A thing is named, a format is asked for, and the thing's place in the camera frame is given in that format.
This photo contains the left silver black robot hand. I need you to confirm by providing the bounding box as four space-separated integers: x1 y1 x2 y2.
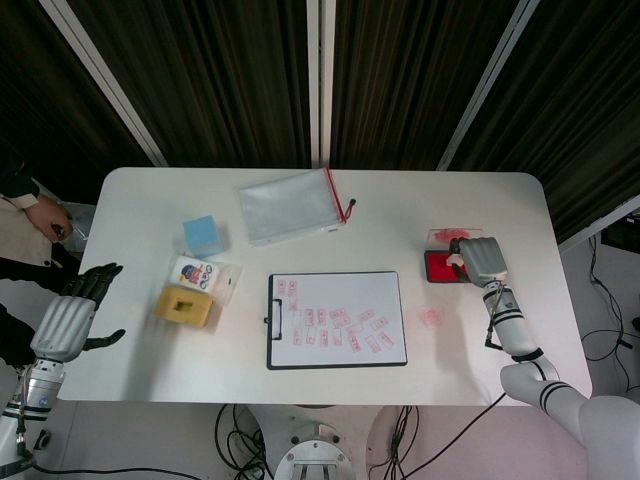
29 263 126 364

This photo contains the grey round robot base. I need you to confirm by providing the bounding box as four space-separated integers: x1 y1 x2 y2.
272 422 371 480

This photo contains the black floor cable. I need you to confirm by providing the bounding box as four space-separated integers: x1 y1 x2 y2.
214 403 274 480
582 234 640 361

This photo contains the white metal frame post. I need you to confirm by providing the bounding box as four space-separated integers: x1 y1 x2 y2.
306 0 335 169
38 0 169 167
557 194 640 251
436 0 544 171

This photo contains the red ink pad clear lid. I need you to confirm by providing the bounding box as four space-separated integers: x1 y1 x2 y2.
423 227 486 285

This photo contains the clear packet with printed label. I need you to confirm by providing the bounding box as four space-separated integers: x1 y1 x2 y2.
169 254 244 306

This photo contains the light blue foam cube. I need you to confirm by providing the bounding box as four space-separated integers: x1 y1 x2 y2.
182 214 222 259

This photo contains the white paper with red stamps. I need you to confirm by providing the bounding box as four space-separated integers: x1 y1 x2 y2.
272 273 405 366

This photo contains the mesh pouch with red zipper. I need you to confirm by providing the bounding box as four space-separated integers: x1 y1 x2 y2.
237 167 357 247

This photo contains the dark brown pleated curtain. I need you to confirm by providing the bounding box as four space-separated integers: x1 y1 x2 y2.
0 0 640 246

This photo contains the yellow sponge with square hole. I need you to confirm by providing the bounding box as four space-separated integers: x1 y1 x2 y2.
152 284 214 330

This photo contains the black clipboard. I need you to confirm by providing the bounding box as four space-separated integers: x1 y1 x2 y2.
262 270 409 371

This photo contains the person in beige jacket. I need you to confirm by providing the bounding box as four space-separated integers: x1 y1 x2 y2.
0 147 84 371

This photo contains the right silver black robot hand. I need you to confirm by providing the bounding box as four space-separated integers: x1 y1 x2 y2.
447 236 511 289

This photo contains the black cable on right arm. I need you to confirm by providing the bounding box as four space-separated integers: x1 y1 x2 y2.
483 282 504 351

